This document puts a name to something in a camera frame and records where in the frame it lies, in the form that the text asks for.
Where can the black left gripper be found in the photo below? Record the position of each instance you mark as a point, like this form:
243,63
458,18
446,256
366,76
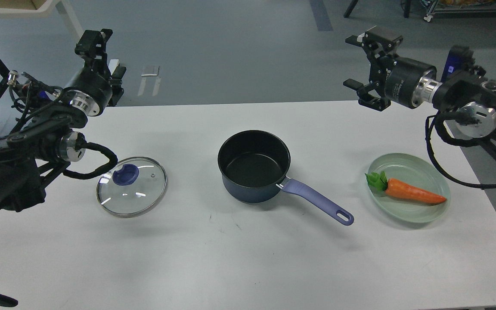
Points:
93,88

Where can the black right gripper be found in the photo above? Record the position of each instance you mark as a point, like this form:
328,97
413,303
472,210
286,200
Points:
407,81

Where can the glass pot lid blue knob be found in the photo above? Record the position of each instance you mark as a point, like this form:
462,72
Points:
134,187

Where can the blue saucepan with handle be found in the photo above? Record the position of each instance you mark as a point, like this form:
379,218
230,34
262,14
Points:
254,165

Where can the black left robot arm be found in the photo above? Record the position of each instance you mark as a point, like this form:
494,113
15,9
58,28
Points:
45,141

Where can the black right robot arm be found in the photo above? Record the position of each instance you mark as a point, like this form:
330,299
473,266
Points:
464,99

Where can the pale green oval plate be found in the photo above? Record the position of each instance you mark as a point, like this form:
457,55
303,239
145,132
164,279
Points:
414,171

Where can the orange toy carrot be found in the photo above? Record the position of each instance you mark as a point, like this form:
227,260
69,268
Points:
398,189

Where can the metal wheeled cart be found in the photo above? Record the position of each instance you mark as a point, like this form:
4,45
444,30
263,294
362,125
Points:
436,8

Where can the white table frame leg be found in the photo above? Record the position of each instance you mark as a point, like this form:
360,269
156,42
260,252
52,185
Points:
33,8

